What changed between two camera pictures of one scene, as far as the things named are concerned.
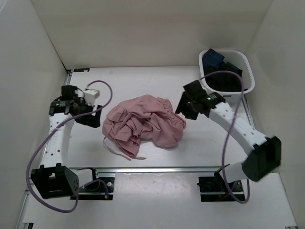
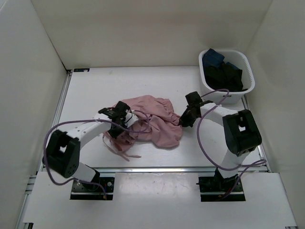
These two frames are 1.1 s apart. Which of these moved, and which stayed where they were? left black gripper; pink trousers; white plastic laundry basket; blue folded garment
Moved: left black gripper
Stayed: blue folded garment; pink trousers; white plastic laundry basket
